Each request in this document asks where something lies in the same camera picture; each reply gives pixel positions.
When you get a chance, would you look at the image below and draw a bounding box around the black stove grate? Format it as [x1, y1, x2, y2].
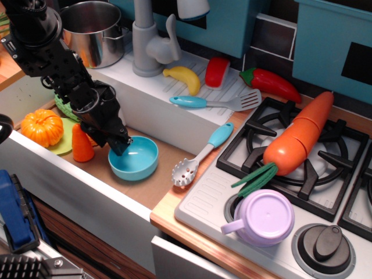
[216, 95, 368, 225]

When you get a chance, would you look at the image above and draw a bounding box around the grey spatula teal handle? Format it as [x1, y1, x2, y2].
[169, 90, 262, 112]

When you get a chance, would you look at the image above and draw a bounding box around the green toy bitter gourd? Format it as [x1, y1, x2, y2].
[54, 95, 80, 123]

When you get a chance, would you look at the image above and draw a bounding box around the large orange toy carrot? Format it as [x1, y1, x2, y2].
[231, 91, 334, 198]

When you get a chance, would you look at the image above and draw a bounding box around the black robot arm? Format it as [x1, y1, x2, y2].
[2, 1, 133, 156]

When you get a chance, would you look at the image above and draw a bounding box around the teal plastic bowl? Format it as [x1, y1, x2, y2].
[108, 136, 159, 181]

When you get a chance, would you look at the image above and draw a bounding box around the teal cabinet box right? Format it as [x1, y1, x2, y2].
[292, 1, 371, 103]

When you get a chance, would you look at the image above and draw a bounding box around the yellow toy corn piece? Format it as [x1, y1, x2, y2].
[86, 134, 98, 147]

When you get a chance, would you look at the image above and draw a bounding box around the teal cabinet box left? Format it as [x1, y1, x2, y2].
[113, 1, 270, 58]

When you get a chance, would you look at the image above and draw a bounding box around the light green plate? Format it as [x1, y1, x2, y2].
[47, 117, 79, 155]

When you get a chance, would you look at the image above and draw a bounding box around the teal cabinet box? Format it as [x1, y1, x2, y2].
[113, 1, 270, 58]
[292, 1, 371, 103]

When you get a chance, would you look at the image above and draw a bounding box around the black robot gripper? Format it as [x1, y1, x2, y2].
[70, 84, 133, 156]

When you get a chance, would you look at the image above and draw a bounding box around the white blue hanging cup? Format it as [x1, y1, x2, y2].
[177, 0, 210, 20]

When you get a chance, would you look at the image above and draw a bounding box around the stainless steel pot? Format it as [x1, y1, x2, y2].
[60, 1, 125, 69]

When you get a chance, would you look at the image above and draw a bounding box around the grey stove knob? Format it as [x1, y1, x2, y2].
[291, 224, 356, 278]

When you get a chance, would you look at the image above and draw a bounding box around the orange toy pumpkin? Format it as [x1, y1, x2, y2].
[20, 109, 65, 148]

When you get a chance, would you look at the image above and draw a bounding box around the lilac plastic cup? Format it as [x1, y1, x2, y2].
[221, 189, 295, 247]

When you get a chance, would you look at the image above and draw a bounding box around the grey toy faucet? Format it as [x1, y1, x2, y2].
[133, 0, 182, 77]

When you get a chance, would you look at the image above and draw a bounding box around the blue black clamp device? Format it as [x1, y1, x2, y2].
[1, 170, 40, 253]

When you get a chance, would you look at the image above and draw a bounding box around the small orange toy carrot tip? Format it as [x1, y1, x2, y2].
[71, 124, 95, 162]

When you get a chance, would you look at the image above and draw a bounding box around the red toy sushi piece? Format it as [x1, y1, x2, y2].
[205, 57, 230, 90]

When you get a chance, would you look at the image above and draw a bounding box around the slotted spoon teal handle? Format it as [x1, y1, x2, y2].
[171, 122, 234, 187]

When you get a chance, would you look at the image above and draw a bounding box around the yellow toy banana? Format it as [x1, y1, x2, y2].
[162, 66, 201, 96]

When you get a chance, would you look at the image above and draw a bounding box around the red toy chili pepper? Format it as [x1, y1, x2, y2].
[239, 67, 302, 103]

